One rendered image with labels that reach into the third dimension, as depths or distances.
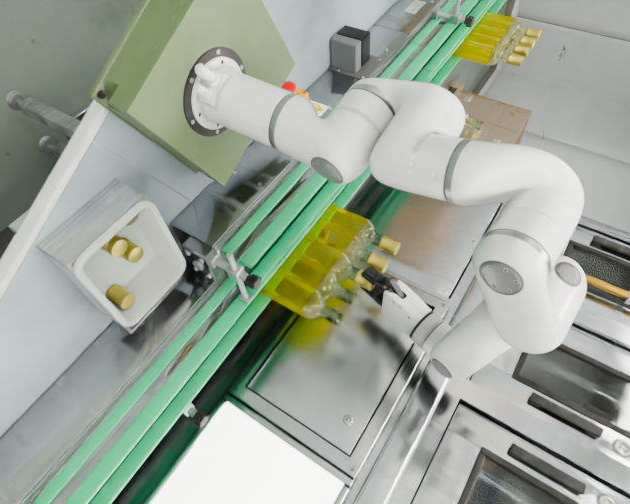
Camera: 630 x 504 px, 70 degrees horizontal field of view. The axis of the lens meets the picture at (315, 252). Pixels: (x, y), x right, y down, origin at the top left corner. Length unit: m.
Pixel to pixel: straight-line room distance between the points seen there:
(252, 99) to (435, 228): 0.76
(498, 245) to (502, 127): 4.76
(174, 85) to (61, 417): 0.64
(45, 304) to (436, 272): 0.91
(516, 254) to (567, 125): 6.28
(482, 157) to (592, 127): 6.32
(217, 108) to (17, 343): 0.53
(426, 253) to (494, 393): 0.40
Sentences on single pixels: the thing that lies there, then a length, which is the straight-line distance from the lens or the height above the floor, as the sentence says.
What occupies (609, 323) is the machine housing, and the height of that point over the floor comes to 1.66.
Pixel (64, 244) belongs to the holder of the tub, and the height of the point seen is 0.79.
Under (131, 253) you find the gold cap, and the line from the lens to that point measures 0.90.
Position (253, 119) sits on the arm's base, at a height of 0.96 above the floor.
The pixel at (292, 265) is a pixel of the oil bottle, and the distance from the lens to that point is 1.04.
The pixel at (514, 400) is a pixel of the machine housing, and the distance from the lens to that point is 1.17.
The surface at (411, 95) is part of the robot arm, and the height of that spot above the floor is 1.18.
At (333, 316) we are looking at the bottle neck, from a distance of 0.99.
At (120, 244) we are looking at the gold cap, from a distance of 0.87.
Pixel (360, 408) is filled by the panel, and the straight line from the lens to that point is 1.06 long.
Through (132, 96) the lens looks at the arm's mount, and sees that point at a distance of 0.76.
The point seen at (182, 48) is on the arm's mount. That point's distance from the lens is 0.79.
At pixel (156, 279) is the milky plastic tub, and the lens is 0.98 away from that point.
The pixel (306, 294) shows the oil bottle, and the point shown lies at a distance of 1.00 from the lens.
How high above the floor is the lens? 1.40
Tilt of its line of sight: 22 degrees down
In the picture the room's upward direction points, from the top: 116 degrees clockwise
